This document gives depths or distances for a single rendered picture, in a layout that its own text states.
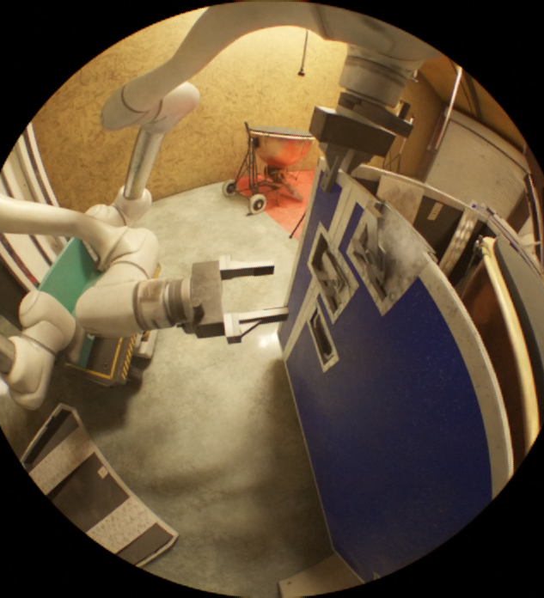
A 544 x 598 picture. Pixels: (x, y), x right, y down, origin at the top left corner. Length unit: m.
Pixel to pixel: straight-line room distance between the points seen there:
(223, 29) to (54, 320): 0.79
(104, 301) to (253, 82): 2.76
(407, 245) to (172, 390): 1.12
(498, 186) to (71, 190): 8.97
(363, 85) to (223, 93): 2.45
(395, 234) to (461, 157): 7.48
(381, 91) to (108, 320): 0.51
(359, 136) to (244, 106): 2.52
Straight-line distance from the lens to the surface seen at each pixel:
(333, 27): 0.19
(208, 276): 0.35
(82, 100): 2.62
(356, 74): 0.32
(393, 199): 0.59
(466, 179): 7.64
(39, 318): 0.77
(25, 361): 0.72
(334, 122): 0.31
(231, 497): 1.13
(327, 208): 0.40
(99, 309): 0.37
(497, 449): 0.25
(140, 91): 0.50
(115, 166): 2.58
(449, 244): 0.98
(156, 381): 1.19
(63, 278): 1.01
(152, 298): 0.33
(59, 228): 0.46
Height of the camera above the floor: 1.05
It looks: 54 degrees down
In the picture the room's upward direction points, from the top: 9 degrees clockwise
